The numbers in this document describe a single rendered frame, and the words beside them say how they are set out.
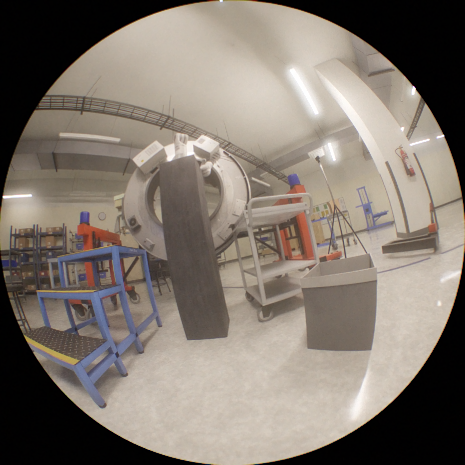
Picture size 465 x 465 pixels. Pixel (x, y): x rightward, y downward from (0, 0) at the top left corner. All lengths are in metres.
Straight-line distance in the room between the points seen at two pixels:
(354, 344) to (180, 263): 0.88
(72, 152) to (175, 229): 4.52
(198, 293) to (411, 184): 3.22
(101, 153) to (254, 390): 5.14
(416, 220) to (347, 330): 2.66
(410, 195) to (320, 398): 2.95
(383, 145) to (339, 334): 3.00
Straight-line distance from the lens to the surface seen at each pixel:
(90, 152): 5.05
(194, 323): 0.93
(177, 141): 1.25
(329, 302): 0.60
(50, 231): 6.27
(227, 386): 0.64
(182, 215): 0.88
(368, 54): 4.59
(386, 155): 3.19
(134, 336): 0.92
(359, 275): 0.55
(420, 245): 1.87
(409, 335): 0.78
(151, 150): 1.86
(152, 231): 1.63
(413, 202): 3.13
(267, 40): 4.09
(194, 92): 4.33
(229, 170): 1.77
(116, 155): 5.01
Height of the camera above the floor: 0.46
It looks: 7 degrees up
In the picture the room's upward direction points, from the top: 11 degrees counter-clockwise
